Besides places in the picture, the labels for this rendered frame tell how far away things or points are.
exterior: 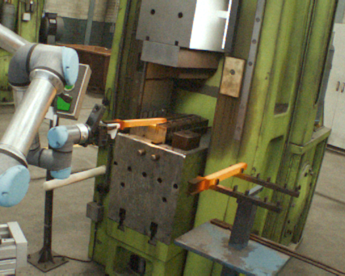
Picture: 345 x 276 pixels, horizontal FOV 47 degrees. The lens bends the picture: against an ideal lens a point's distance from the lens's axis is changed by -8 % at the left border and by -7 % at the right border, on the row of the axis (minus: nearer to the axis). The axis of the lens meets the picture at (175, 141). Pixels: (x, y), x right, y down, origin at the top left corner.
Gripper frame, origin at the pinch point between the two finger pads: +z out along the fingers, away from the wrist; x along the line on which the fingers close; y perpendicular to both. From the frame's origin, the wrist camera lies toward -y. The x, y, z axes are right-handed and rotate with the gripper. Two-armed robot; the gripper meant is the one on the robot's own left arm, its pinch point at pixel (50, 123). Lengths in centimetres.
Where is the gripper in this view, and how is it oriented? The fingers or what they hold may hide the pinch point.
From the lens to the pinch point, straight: 198.8
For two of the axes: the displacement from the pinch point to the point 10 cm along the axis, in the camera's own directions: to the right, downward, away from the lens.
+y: -8.2, 0.1, -5.7
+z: -1.6, 9.6, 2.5
